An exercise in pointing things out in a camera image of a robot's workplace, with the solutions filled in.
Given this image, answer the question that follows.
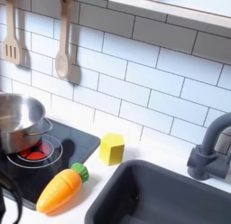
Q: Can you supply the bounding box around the yellow block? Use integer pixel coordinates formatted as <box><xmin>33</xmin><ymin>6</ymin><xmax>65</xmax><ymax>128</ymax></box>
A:
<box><xmin>98</xmin><ymin>133</ymin><xmax>125</xmax><ymax>167</ymax></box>

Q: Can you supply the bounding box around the black stove top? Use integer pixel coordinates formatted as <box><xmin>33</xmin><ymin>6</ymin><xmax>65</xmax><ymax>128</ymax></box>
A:
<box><xmin>0</xmin><ymin>117</ymin><xmax>101</xmax><ymax>211</ymax></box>

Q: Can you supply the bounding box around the wooden spoon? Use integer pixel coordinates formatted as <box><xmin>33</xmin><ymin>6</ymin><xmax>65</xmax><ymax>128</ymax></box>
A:
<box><xmin>54</xmin><ymin>0</ymin><xmax>74</xmax><ymax>80</ymax></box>

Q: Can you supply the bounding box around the orange toy carrot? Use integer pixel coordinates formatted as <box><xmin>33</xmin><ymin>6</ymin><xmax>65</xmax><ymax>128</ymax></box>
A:
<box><xmin>35</xmin><ymin>162</ymin><xmax>90</xmax><ymax>214</ymax></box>

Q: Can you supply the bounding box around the steel pot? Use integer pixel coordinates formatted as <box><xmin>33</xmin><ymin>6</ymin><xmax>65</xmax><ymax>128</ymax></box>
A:
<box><xmin>0</xmin><ymin>92</ymin><xmax>54</xmax><ymax>155</ymax></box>

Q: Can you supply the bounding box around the grey sink basin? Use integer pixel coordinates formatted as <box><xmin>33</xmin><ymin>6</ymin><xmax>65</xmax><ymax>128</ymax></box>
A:
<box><xmin>84</xmin><ymin>159</ymin><xmax>231</xmax><ymax>224</ymax></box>

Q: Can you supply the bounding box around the grey tap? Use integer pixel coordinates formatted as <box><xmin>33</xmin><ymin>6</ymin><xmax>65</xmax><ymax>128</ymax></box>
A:
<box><xmin>186</xmin><ymin>112</ymin><xmax>231</xmax><ymax>182</ymax></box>

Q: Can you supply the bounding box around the slotted wooden spatula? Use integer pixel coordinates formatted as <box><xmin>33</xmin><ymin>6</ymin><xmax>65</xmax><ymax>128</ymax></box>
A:
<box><xmin>2</xmin><ymin>0</ymin><xmax>23</xmax><ymax>66</ymax></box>

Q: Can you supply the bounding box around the wooden wall shelf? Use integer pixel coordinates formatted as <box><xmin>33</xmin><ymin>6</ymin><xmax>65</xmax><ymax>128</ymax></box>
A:
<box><xmin>107</xmin><ymin>0</ymin><xmax>231</xmax><ymax>31</ymax></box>

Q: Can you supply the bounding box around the thin black cable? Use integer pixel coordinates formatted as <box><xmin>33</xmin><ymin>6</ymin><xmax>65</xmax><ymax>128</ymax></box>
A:
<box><xmin>0</xmin><ymin>168</ymin><xmax>23</xmax><ymax>224</ymax></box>

